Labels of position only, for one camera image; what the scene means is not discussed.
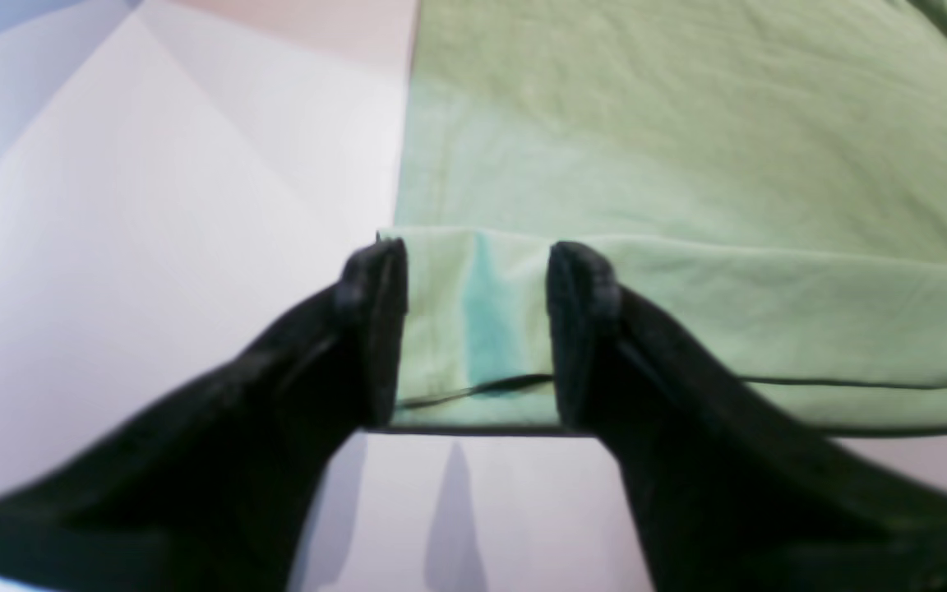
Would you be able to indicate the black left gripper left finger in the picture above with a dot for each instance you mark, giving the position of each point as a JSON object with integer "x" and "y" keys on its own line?
{"x": 208, "y": 489}

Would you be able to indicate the green T-shirt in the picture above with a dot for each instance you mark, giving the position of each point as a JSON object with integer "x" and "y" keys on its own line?
{"x": 772, "y": 173}

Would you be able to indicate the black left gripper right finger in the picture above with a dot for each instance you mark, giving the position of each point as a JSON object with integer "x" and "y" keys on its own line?
{"x": 728, "y": 493}

